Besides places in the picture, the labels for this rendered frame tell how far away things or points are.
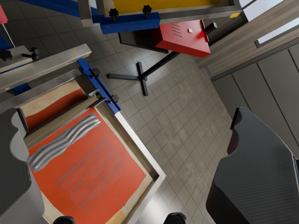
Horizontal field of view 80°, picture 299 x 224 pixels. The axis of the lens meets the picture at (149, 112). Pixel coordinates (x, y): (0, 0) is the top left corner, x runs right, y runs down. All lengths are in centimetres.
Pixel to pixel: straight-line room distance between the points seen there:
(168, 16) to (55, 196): 100
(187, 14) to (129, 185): 96
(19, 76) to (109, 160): 54
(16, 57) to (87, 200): 66
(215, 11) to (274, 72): 265
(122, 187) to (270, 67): 320
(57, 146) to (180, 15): 89
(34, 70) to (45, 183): 47
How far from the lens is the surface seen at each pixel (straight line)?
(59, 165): 90
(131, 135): 102
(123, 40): 133
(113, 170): 99
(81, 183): 93
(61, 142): 91
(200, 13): 114
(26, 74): 88
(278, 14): 338
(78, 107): 85
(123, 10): 111
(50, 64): 92
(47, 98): 95
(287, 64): 366
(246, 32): 346
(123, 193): 103
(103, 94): 99
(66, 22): 249
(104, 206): 99
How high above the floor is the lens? 184
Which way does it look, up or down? 48 degrees down
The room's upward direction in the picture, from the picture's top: 67 degrees clockwise
